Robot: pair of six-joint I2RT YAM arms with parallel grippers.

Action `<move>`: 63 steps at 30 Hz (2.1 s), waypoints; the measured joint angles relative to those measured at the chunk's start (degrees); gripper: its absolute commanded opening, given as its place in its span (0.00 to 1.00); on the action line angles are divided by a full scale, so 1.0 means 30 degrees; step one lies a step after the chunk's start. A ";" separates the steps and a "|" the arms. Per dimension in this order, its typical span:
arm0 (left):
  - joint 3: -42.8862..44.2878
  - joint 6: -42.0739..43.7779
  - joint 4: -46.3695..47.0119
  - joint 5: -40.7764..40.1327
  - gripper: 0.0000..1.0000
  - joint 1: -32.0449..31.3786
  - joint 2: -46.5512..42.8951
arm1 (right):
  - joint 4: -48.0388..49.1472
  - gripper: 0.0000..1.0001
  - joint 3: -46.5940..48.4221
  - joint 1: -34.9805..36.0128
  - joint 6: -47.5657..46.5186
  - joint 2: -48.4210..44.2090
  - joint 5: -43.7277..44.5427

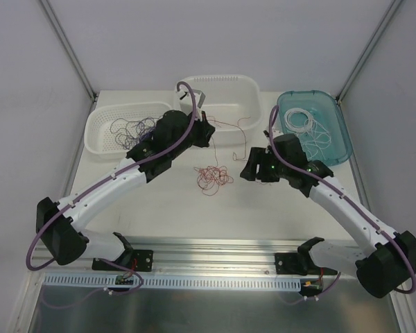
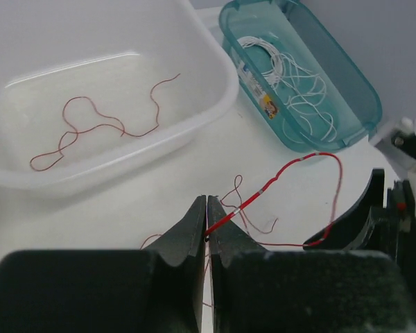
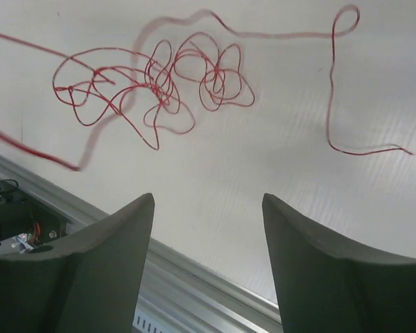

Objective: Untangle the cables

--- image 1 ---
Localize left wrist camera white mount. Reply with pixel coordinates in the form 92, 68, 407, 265
173, 88, 206, 114

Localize long red wire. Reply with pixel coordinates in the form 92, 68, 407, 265
207, 116, 252, 167

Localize white perforated basket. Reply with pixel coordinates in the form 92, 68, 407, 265
84, 102, 171, 160

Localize aluminium mounting rail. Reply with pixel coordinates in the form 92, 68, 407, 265
27, 235, 361, 278

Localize left aluminium frame post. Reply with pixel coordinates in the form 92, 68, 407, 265
37, 0, 98, 101

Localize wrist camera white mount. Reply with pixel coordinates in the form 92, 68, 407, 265
263, 129, 284, 139
173, 88, 206, 114

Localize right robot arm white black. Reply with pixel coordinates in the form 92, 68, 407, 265
240, 134, 416, 298

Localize purple wire bundle in basket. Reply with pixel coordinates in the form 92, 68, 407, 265
109, 117, 160, 146

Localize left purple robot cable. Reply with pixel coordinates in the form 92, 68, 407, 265
24, 81, 200, 309

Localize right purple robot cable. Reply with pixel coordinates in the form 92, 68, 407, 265
267, 105, 416, 305

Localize white plastic tub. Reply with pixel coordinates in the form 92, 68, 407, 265
182, 75, 263, 146

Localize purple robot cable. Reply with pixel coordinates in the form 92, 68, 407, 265
267, 105, 416, 305
24, 81, 200, 309

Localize white slotted cable duct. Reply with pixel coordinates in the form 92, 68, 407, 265
43, 273, 301, 292

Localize loose white wires in tray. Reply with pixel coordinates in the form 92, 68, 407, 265
297, 121, 333, 162

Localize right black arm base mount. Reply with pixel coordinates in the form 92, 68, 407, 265
275, 253, 309, 276

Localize right aluminium frame post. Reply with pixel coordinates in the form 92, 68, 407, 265
336, 0, 405, 105

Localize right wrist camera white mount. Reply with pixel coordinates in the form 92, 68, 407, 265
263, 129, 284, 139

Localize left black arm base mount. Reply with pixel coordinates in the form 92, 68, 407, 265
92, 249, 154, 272

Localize teal transparent plastic tray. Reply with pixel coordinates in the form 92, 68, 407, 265
277, 90, 352, 167

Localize coiled white wire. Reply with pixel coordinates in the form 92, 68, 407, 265
284, 108, 315, 133

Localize aluminium frame post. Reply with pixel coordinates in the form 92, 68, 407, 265
37, 0, 98, 101
336, 0, 405, 105

